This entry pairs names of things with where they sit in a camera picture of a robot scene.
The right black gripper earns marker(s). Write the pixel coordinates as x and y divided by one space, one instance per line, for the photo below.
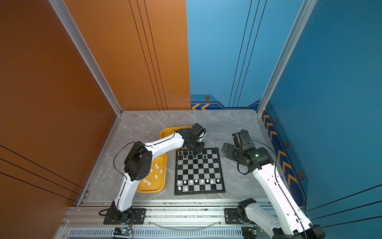
229 153

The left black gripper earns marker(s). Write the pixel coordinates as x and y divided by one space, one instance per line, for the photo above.
201 148

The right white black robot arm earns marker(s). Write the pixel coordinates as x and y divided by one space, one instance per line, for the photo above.
290 221

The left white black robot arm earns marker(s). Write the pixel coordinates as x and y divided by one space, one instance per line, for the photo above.
137 165

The yellow tray with black pieces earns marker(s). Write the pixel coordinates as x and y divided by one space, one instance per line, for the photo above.
170 131

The black white chess board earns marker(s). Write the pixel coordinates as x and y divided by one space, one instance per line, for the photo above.
198 173

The yellow tray with white pieces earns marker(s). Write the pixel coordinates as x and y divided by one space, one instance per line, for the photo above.
154 182

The right green circuit board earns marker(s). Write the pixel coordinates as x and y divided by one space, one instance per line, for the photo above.
250 232

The green circuit board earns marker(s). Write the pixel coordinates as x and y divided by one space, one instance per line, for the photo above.
122 233
250 232

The left green circuit board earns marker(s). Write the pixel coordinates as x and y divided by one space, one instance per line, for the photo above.
122 233

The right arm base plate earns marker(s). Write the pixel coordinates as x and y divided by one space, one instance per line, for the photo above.
235 216

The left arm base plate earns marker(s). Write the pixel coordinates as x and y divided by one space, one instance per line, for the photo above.
135 216

